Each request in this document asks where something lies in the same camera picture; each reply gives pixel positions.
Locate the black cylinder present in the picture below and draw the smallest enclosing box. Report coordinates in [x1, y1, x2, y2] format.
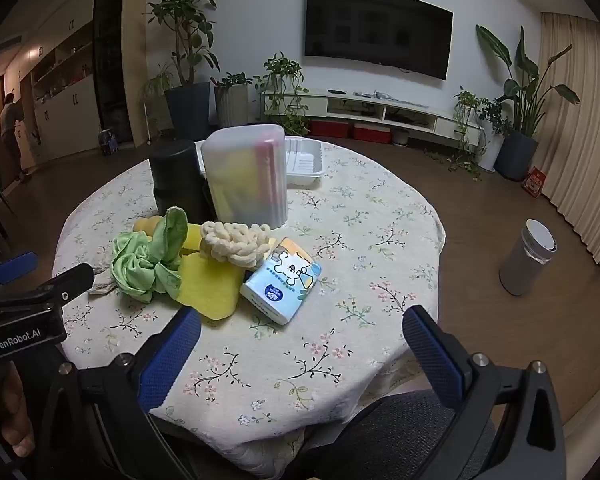
[148, 139, 211, 226]

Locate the person's left hand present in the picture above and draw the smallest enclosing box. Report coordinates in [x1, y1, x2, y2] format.
[0, 361, 36, 457]

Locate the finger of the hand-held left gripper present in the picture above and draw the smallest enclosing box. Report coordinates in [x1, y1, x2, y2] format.
[0, 252, 38, 286]
[0, 262, 95, 308]

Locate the beige curtain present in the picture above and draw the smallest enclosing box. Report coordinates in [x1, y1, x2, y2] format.
[522, 10, 600, 266]

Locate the red storage box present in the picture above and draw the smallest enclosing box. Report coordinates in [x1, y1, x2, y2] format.
[352, 123, 393, 143]
[310, 120, 351, 139]

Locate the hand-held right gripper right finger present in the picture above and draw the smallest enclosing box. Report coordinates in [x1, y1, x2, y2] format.
[402, 305, 568, 480]

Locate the white wall cabinet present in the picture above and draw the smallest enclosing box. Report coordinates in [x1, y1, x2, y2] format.
[17, 10, 103, 166]

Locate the trailing green plant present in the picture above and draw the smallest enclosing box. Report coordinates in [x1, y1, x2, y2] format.
[255, 52, 311, 136]

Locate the floral tablecloth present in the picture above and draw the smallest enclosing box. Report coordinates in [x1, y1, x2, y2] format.
[52, 137, 448, 466]

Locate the blue tissue pack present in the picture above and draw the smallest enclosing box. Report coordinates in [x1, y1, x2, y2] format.
[240, 237, 323, 325]

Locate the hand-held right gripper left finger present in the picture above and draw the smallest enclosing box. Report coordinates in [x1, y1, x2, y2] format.
[27, 306, 203, 480]

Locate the large broad-leaf plant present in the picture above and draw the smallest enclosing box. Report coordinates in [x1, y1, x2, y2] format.
[476, 25, 581, 136]

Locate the small bushy plant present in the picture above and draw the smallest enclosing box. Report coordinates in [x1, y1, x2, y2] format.
[452, 87, 506, 171]

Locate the white plastic tray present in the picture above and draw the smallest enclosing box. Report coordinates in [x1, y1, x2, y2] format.
[196, 136, 326, 189]

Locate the red paper bag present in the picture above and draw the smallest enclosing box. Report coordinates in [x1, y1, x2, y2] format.
[522, 166, 546, 198]

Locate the ribbed grey plant pot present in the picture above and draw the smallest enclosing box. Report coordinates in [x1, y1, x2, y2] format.
[214, 84, 250, 128]

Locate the green cloth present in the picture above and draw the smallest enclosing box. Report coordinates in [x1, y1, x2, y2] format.
[111, 207, 188, 303]

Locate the dark grey plant pot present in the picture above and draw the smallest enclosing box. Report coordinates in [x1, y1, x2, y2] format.
[495, 130, 539, 182]

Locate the tall white plant pot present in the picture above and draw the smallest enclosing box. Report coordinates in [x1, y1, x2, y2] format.
[480, 120, 503, 173]

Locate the white television console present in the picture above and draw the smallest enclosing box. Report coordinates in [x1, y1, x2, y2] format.
[261, 87, 486, 151]

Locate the small thin-leaf plant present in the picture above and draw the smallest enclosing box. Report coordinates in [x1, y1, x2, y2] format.
[140, 62, 175, 106]

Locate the tall leafy plant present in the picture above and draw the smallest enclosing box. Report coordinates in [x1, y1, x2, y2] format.
[147, 0, 221, 86]

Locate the dark tall cabinet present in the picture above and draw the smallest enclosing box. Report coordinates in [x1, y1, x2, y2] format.
[92, 0, 133, 146]

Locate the yellow square sponge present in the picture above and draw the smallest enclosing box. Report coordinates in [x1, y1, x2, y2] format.
[175, 252, 245, 321]

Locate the translucent plastic container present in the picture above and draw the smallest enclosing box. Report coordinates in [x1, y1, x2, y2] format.
[201, 122, 290, 229]

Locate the black wall television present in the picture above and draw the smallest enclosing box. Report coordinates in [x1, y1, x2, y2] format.
[304, 0, 454, 81]

